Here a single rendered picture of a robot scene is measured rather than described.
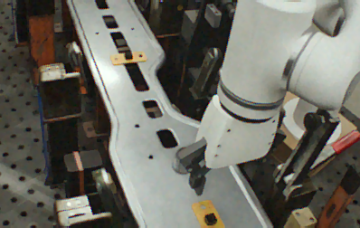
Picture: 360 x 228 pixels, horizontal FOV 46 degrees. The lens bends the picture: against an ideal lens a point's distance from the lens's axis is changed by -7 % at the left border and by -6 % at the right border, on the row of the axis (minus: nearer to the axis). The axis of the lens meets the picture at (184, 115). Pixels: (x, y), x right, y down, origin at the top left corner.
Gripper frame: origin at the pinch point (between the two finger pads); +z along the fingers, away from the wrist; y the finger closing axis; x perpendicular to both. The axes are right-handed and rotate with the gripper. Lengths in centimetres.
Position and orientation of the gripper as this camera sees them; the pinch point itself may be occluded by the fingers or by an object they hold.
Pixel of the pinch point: (224, 177)
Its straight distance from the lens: 68.5
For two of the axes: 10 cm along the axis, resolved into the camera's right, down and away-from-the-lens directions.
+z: -1.4, 7.2, 6.8
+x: 3.7, 6.7, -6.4
